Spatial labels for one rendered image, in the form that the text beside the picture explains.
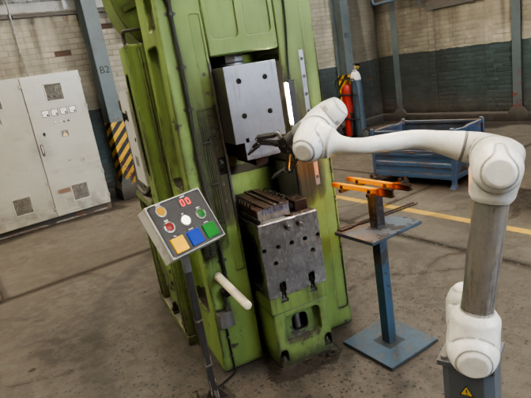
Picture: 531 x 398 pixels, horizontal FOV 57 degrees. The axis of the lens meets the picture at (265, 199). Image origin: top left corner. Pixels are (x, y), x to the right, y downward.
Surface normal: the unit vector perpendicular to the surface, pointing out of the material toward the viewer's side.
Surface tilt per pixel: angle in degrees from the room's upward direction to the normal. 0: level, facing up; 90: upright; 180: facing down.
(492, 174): 84
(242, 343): 90
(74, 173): 90
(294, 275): 90
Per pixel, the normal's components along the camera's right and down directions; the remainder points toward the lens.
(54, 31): 0.58, 0.14
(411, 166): -0.74, 0.29
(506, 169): -0.33, 0.21
